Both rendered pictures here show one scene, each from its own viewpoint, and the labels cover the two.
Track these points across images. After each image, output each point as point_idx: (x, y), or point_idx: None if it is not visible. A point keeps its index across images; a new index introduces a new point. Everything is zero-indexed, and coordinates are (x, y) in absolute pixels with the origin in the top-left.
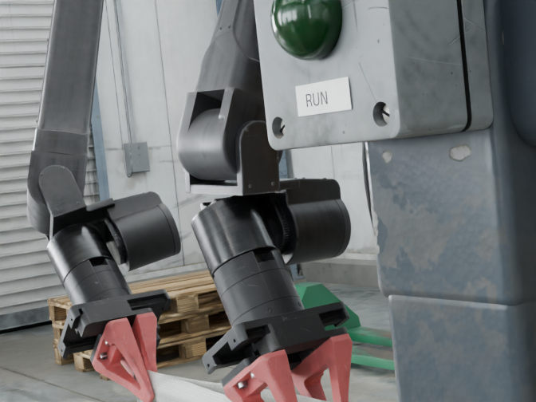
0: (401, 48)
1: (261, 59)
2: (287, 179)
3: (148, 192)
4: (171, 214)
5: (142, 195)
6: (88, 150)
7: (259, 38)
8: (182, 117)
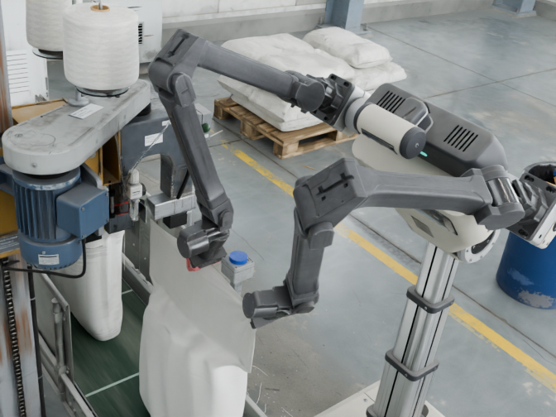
0: None
1: (210, 129)
2: (198, 221)
3: (257, 290)
4: (246, 293)
5: (261, 290)
6: (291, 285)
7: (210, 127)
8: (232, 204)
